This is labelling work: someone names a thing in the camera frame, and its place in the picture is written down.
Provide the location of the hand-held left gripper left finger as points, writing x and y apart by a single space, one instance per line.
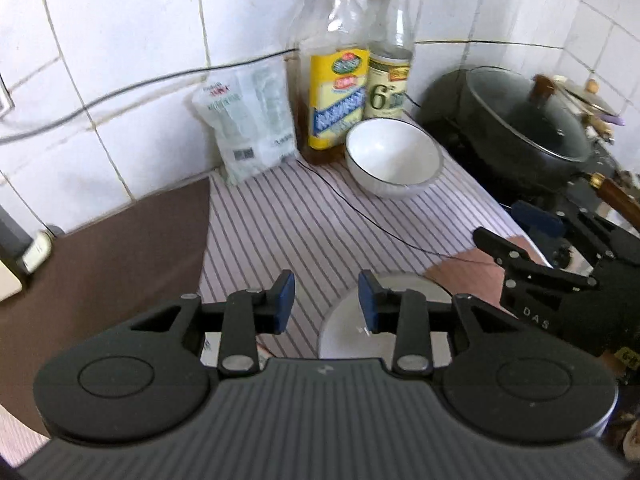
285 300

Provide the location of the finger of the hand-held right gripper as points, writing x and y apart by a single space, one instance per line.
540 221
505 252

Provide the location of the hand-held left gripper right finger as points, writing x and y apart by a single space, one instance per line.
368 300

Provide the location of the round grey plate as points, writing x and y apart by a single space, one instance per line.
342 327

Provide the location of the white ribbed bowl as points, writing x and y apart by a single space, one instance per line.
392 155

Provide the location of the black gas stove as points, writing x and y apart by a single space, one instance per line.
575 195

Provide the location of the striped patterned table mat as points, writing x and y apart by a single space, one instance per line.
280 230

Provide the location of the glass wok lid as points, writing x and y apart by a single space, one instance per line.
525 115

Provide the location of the small pot lid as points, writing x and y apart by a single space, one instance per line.
590 97

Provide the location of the black wok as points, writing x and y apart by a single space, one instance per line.
450 110

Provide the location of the white salt bag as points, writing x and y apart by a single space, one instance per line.
247 120

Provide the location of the clear vinegar bottle yellow cap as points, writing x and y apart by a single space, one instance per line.
390 80

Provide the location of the cooking wine bottle yellow label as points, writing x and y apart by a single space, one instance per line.
332 95

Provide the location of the white cutting board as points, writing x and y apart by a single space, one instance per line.
10 282

